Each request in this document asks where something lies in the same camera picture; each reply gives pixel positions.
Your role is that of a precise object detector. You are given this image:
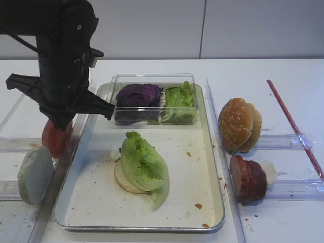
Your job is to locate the clear acrylic rail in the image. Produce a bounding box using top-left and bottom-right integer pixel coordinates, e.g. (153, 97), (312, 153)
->
(205, 77), (247, 242)
(28, 114), (88, 242)

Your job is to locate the rear bun half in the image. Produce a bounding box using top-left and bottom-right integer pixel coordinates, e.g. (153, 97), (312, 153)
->
(238, 109), (262, 153)

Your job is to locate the metal baking tray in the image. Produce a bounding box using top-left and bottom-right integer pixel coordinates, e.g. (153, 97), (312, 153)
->
(53, 86), (225, 234)

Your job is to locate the green lettuce in container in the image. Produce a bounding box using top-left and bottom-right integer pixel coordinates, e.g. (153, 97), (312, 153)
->
(160, 80), (196, 125)

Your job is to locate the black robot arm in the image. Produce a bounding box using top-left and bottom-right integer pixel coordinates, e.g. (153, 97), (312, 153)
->
(1, 1), (114, 130)

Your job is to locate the red straw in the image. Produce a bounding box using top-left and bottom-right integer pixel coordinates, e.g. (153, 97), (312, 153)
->
(267, 79), (323, 179)

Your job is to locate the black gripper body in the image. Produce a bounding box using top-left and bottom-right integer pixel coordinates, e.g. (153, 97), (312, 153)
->
(38, 47), (104, 130)

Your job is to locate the right clear acrylic rail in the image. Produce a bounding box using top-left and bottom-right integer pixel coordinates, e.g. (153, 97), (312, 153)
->
(205, 77), (247, 242)

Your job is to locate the grey-white bread slice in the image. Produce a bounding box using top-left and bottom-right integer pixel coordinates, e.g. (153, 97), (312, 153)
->
(17, 146), (54, 205)

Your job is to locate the front meat slice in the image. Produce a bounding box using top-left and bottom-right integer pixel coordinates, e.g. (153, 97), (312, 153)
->
(230, 155), (249, 197)

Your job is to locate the rear meat slice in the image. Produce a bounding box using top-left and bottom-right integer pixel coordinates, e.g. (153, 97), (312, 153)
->
(239, 160), (268, 204)

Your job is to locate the meat slice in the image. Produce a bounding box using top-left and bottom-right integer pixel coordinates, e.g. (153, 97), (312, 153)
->
(239, 160), (268, 204)
(230, 155), (249, 197)

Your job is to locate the green lettuce leaf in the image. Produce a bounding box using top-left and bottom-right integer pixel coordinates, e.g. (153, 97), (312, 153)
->
(120, 131), (170, 210)

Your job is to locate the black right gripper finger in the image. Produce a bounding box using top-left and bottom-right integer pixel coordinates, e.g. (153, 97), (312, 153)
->
(6, 73), (41, 103)

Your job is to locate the left clear acrylic rail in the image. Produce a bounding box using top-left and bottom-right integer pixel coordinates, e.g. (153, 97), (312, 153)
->
(28, 114), (88, 242)

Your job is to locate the clear plastic container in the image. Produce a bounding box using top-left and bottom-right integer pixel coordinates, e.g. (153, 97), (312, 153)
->
(109, 73), (198, 125)

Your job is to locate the white cheese slice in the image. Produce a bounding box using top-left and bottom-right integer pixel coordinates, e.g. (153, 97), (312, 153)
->
(261, 160), (277, 186)

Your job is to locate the sesame top bun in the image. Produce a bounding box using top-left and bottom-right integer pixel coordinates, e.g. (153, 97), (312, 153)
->
(218, 98), (254, 150)

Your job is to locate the tomato slice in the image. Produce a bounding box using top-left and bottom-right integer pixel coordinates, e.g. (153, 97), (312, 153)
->
(62, 121), (73, 152)
(42, 119), (66, 159)

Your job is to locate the purple cabbage leaf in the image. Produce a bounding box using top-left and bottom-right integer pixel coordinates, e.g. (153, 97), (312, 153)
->
(115, 84), (163, 123)

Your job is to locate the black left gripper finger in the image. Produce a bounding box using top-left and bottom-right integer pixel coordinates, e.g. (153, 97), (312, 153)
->
(75, 90), (114, 120)

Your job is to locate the bottom bun slice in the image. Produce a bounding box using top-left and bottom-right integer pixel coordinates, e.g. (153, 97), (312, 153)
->
(114, 159), (148, 194)

